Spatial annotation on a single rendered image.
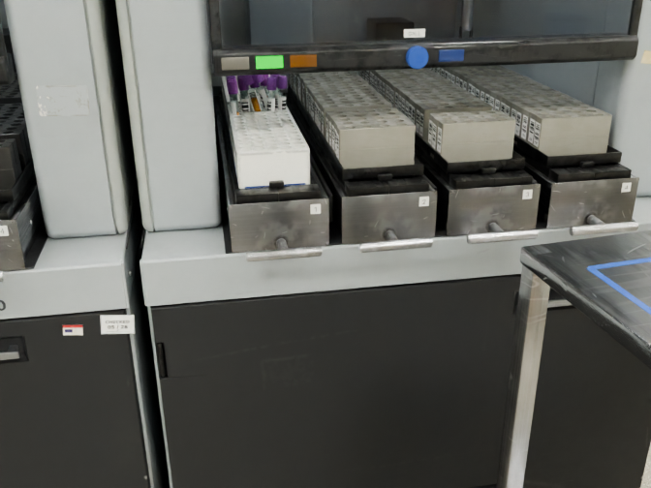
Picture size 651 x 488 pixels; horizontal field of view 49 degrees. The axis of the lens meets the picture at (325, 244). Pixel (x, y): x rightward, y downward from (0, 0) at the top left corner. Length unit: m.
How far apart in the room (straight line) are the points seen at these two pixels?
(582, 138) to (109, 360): 0.77
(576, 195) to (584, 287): 0.37
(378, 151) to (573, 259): 0.36
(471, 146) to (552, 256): 0.33
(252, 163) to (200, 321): 0.24
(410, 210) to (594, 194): 0.28
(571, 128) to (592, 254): 0.36
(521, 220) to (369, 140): 0.25
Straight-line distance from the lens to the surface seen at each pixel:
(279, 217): 0.96
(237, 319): 1.02
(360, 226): 0.99
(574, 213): 1.10
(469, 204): 1.02
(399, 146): 1.04
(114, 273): 0.99
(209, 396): 1.09
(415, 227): 1.01
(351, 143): 1.02
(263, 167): 0.98
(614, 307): 0.71
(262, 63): 0.97
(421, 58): 1.00
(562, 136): 1.14
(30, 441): 1.16
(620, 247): 0.84
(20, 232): 1.00
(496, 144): 1.09
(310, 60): 0.98
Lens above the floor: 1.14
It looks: 24 degrees down
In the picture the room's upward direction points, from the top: straight up
